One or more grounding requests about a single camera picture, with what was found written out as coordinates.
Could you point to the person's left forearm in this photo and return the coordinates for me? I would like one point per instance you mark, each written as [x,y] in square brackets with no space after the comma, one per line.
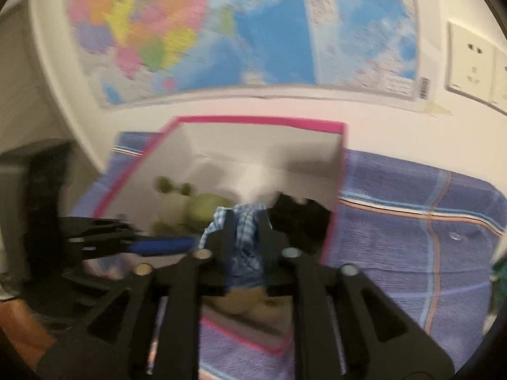
[19,332]

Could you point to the black soft item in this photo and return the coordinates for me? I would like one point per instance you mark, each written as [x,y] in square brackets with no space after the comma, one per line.
[297,213]

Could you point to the blue plaid blanket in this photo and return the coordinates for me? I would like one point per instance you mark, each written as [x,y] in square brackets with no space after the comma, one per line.
[396,225]

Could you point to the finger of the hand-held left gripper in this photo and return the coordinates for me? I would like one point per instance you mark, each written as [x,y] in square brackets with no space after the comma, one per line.
[91,281]
[162,246]

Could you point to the green frog plush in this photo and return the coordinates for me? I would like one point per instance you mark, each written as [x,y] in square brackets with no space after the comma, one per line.
[198,209]

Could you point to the white wall socket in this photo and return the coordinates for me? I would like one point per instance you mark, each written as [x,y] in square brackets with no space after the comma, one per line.
[471,63]

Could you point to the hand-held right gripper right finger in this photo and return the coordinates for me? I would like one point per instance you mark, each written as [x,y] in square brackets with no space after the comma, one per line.
[273,253]

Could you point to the colourful wall map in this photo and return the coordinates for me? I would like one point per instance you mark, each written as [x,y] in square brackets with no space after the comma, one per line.
[257,27]

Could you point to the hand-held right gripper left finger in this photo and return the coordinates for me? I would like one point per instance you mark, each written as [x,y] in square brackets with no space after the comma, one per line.
[222,245]

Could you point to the blue plaid scrunchie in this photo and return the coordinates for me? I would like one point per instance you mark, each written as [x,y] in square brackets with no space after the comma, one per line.
[245,237]

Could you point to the pink cardboard box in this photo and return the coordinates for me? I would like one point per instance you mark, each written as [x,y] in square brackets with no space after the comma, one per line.
[257,146]

